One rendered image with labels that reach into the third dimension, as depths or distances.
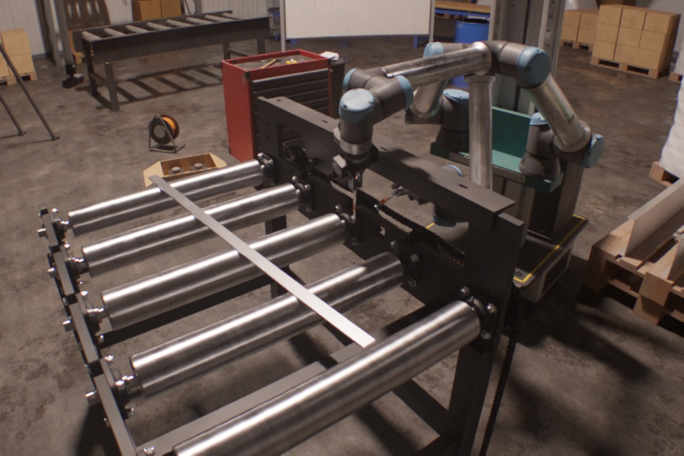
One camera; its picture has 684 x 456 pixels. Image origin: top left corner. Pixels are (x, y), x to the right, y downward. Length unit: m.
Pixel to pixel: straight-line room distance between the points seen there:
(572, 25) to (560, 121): 9.49
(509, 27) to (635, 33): 7.09
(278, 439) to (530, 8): 2.07
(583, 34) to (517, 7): 8.84
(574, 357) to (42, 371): 2.58
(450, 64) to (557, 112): 0.49
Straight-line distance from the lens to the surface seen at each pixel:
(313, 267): 3.04
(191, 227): 1.75
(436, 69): 1.63
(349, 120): 1.30
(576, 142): 2.15
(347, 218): 1.72
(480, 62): 1.77
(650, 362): 2.82
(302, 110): 1.95
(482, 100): 1.91
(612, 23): 9.67
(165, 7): 10.61
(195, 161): 4.14
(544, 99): 1.87
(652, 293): 2.98
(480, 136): 1.89
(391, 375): 1.18
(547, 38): 2.42
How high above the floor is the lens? 1.75
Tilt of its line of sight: 27 degrees down
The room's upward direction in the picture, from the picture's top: straight up
